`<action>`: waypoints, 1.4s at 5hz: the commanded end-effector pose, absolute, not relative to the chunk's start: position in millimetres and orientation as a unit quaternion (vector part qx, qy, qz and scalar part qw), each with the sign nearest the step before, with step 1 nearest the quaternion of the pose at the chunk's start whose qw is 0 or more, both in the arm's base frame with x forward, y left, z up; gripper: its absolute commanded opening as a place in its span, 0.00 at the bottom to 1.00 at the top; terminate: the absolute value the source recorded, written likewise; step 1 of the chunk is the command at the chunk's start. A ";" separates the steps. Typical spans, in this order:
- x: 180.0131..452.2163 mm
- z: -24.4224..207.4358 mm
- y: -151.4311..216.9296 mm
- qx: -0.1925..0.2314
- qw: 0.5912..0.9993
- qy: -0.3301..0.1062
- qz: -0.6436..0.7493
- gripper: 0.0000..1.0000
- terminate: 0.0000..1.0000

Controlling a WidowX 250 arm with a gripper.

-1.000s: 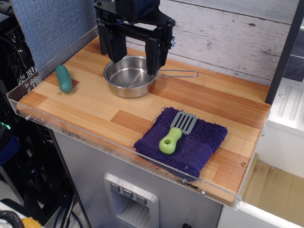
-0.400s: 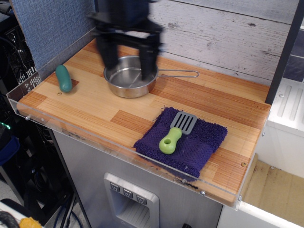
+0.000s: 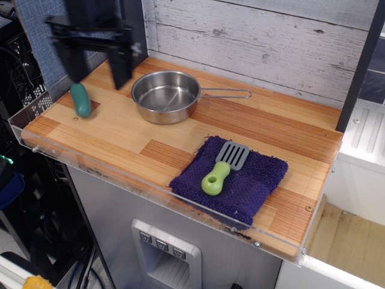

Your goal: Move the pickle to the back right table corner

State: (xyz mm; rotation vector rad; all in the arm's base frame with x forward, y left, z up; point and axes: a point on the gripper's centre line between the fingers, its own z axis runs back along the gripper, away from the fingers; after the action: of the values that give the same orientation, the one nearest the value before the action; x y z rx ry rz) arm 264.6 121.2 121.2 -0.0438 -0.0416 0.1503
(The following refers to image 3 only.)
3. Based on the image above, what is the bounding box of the silver toy fridge cabinet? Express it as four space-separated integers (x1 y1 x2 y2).
68 167 282 288

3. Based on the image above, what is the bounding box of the clear acrylic guard rail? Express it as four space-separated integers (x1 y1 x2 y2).
8 33 339 268

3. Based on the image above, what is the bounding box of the stainless steel pan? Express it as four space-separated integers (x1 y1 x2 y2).
131 70 253 125

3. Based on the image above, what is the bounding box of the white toy sink unit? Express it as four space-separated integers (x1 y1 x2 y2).
276 99 384 288

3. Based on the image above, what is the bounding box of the black right upright post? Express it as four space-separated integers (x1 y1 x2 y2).
335 0 384 132

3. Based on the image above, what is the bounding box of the dark green pickle toy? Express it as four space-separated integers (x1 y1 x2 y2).
70 83 91 118

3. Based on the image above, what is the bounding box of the grey spatula green handle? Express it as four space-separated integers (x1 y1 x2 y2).
201 141 250 196

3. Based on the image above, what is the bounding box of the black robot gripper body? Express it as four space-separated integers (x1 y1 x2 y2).
45 1 141 57

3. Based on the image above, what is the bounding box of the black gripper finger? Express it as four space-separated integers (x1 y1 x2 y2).
57 42 90 83
108 49 133 90

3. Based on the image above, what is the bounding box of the black plastic crate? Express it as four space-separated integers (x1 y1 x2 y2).
4 33 46 106

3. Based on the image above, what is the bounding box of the blue fabric partition panel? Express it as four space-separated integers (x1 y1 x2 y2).
11 0 125 90

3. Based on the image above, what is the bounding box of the purple knitted towel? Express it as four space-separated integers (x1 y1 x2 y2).
169 136 289 225

